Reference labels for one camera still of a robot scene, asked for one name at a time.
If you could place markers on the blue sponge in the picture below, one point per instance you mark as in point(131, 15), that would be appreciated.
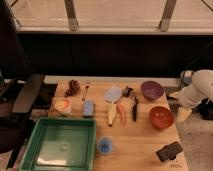
point(88, 108)

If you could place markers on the orange white cup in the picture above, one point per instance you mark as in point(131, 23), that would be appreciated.
point(63, 106)

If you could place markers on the black handled tool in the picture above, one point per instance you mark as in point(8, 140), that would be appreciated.
point(128, 92)

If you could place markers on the brown grape bunch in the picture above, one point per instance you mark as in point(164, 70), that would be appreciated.
point(74, 88)

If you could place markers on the green plastic bin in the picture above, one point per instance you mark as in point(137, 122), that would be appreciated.
point(60, 144)

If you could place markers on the blue round base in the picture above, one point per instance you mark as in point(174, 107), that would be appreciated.
point(186, 77)

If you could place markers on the red bowl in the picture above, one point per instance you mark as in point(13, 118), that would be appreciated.
point(161, 117)

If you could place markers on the purple bowl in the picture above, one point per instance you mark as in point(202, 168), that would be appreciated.
point(152, 90)

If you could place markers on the yellow banana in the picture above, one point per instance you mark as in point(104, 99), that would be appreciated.
point(112, 110)

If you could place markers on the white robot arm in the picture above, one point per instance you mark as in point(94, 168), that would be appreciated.
point(200, 88)

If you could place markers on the small blue cup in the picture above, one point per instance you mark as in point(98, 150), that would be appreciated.
point(104, 145)

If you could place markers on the small dark spoon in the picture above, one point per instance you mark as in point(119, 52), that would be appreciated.
point(85, 92)

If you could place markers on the orange carrot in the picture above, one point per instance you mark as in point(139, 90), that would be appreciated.
point(122, 114)

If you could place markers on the black office chair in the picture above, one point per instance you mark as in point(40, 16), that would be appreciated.
point(19, 88)

